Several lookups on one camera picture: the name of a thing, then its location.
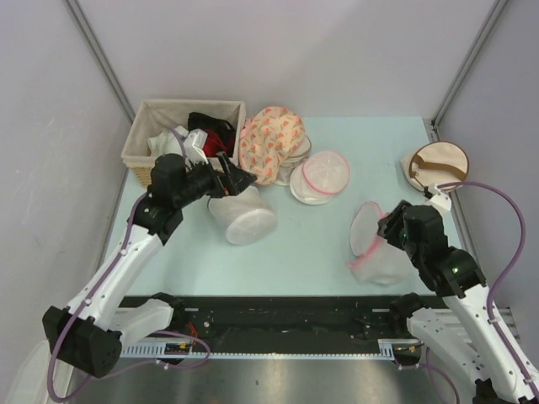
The grey-rimmed white mesh bag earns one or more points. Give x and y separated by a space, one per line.
244 218

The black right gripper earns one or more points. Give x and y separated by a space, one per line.
387 225

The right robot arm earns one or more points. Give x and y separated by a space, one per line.
489 358

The black garment in basket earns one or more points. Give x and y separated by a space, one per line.
224 129

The beige brown-trimmed laundry bag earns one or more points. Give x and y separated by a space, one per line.
435 163

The pink-trimmed mesh bag rear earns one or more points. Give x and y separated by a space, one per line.
320 178

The red bra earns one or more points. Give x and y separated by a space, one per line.
216 143

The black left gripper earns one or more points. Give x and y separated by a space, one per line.
234 179

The pink-trimmed mesh laundry bag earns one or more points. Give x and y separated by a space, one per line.
376 261

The floral peach laundry bag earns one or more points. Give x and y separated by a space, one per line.
268 140

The woven wicker basket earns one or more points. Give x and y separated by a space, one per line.
161 126

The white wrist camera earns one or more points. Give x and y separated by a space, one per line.
437 198
192 146

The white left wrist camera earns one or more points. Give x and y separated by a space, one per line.
192 146

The beige mesh bag under floral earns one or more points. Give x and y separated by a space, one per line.
296 158

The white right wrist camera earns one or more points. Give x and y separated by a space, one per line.
437 198

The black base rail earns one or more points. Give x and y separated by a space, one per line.
370 317

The white slotted cable duct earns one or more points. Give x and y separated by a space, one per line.
280 346

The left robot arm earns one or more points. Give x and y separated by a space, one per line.
88 333

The white bra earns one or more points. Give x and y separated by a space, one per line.
167 142

